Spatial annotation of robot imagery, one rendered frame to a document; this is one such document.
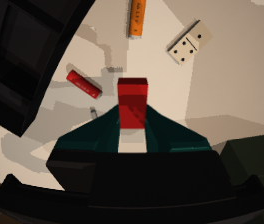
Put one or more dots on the orange aa battery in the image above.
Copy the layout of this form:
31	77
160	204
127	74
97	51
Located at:
136	18

